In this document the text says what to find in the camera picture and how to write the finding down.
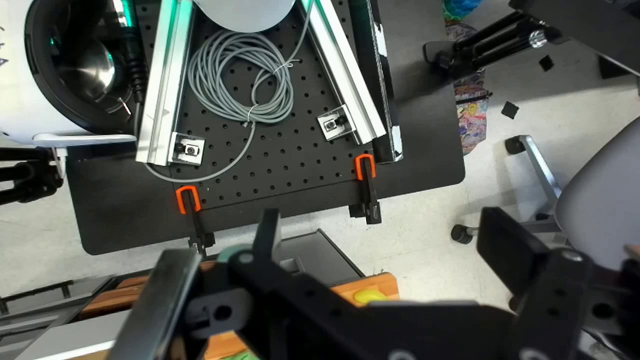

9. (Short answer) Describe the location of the wooden toy kitchen unit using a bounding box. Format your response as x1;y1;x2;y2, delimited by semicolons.
0;228;402;360

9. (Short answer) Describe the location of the aluminium profile rail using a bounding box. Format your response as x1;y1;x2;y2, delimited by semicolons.
297;0;388;147
134;0;205;168

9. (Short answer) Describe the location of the black orange bar clamp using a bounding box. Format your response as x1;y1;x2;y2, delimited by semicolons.
348;152;383;226
173;185;217;255

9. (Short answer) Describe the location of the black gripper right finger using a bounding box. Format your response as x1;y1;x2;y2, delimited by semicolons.
476;207;640;360

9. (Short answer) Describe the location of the black perforated base board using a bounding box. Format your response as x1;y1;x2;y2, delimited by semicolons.
66;0;465;256

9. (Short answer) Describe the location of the black panel with white edge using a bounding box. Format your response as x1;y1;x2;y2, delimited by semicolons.
348;0;406;165

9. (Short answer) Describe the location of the grey toy stove top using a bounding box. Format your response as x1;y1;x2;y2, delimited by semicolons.
0;274;156;360

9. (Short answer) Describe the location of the yellow toy banana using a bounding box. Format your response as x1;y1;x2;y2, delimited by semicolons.
351;286;389;309

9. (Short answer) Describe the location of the black table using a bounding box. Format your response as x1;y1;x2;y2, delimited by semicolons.
508;0;640;80

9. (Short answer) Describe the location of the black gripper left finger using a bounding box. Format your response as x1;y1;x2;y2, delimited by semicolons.
185;208;378;360

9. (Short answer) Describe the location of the grey coiled cable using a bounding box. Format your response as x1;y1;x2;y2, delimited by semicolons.
141;5;316;187

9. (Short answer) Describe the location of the black camera tripod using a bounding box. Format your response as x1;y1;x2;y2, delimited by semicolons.
422;9;570;80
0;147;66;207

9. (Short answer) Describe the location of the grey office chair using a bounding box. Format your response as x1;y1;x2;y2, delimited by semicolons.
449;119;640;272

